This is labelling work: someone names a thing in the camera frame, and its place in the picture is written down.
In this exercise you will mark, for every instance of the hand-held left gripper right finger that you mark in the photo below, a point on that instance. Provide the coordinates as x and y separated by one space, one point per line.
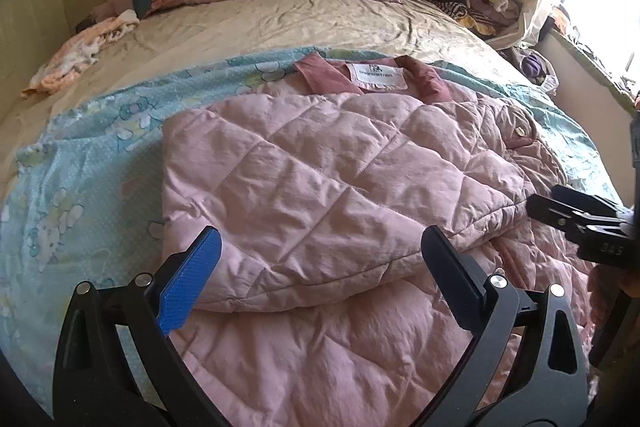
452 272

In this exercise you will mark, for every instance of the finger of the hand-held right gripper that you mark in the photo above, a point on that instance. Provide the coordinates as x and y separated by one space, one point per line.
590 202
555 212

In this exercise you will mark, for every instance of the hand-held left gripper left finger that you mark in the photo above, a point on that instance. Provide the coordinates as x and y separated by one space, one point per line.
192 272

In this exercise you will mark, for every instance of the pink quilted jacket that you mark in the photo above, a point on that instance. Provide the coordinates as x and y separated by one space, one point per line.
320 187

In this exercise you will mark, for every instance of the light blue cartoon blanket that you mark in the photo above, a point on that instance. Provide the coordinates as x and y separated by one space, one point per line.
75 187

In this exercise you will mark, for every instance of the green cloth on windowsill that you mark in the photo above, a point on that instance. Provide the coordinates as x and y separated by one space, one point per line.
595 57

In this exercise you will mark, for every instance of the purple cloth heap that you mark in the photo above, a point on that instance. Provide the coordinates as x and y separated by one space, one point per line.
532 67

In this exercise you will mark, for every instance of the pink white patterned cloth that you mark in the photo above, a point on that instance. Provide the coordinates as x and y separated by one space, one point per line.
75 57

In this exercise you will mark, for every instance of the bed with beige sheet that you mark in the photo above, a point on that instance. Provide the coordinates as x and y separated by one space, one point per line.
300 22

